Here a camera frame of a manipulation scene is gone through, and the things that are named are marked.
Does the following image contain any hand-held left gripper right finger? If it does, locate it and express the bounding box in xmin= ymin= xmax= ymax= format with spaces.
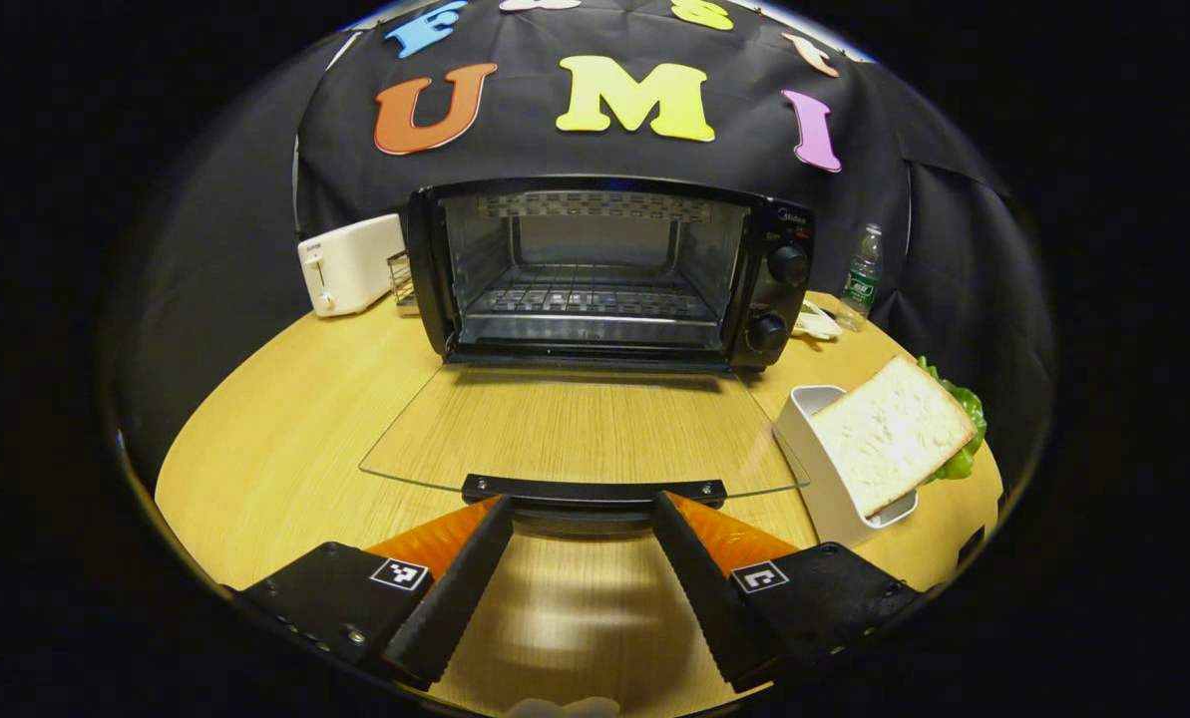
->
xmin=651 ymin=490 xmax=923 ymax=691

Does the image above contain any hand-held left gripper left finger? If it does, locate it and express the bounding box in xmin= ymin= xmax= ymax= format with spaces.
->
xmin=238 ymin=496 xmax=516 ymax=689

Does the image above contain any lettuce sandwich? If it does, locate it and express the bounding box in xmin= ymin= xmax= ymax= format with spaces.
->
xmin=809 ymin=355 xmax=988 ymax=520

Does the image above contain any black electric oven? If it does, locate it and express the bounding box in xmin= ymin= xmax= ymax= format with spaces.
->
xmin=359 ymin=176 xmax=817 ymax=530

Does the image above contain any white plastic tray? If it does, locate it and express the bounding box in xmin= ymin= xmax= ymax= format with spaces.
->
xmin=772 ymin=385 xmax=921 ymax=547

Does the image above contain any white divided grain dish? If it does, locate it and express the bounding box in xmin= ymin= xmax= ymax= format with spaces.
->
xmin=792 ymin=299 xmax=843 ymax=342

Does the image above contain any small metal rack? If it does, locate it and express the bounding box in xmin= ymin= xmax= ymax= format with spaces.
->
xmin=387 ymin=251 xmax=419 ymax=308

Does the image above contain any clear water bottle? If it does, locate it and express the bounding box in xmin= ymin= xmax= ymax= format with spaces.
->
xmin=836 ymin=223 xmax=885 ymax=333

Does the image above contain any white toaster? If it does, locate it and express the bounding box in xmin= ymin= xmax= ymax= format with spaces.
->
xmin=297 ymin=213 xmax=408 ymax=318

